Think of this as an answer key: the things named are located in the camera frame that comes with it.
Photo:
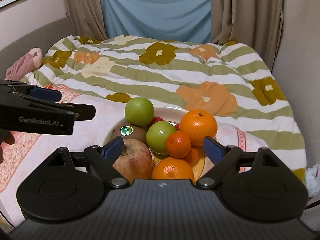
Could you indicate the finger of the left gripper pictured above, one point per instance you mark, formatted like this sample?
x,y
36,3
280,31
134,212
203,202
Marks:
x,y
76,112
46,94

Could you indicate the brown kiwi with sticker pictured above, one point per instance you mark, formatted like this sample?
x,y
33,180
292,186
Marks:
x,y
129,132

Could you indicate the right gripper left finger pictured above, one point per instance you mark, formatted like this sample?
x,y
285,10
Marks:
x,y
102,158

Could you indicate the large pale red apple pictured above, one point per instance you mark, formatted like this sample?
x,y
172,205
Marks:
x,y
135,161

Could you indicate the beige curtain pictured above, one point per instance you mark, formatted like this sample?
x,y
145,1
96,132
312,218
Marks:
x,y
256,23
87,18

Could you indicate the grey bed headboard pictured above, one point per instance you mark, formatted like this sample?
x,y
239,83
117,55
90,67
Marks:
x,y
43,38

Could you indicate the large red plum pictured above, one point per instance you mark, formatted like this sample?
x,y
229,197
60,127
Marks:
x,y
154,120

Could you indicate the pink white towel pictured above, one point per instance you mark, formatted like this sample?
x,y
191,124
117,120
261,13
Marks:
x,y
29,150

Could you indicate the beige left curtain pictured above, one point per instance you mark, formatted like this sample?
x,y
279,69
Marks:
x,y
87,18

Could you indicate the green apple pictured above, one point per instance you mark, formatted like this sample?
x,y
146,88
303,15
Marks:
x,y
157,135
139,111

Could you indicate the blue hanging cloth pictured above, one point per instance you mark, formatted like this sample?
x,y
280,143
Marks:
x,y
177,20

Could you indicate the beige right curtain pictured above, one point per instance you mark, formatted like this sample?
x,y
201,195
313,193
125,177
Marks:
x,y
256,23

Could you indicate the floral striped duvet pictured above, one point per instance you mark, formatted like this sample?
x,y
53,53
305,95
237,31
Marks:
x,y
230,81

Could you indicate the small mandarin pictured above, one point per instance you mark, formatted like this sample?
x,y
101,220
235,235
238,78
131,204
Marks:
x,y
178,144
193,156

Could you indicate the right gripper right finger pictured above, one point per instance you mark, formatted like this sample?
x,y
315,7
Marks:
x,y
224,159

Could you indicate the large orange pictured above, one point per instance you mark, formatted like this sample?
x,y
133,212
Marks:
x,y
198,124
172,168

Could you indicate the white plastic bag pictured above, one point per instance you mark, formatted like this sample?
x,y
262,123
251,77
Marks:
x,y
312,180

